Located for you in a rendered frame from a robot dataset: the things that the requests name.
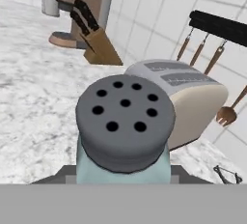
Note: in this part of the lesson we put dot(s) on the wooden hanging fork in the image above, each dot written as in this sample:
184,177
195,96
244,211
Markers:
227,113

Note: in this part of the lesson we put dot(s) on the black utensil rail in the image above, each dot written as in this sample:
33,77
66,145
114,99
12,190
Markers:
218,27

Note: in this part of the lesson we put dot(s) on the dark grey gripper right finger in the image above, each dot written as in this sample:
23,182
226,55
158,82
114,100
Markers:
186,175

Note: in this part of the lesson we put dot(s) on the wooden hanging utensil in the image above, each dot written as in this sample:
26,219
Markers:
198,51
214,59
184,47

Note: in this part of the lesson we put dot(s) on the wooden knife block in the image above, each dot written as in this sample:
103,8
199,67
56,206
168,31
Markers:
101,48

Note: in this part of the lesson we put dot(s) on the cream and grey toaster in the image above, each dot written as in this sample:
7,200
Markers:
193,102

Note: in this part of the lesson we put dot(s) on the pale blue grey-capped shaker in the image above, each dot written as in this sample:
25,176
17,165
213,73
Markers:
125,121

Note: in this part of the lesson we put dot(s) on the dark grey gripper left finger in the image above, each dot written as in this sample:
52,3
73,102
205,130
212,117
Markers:
61,177

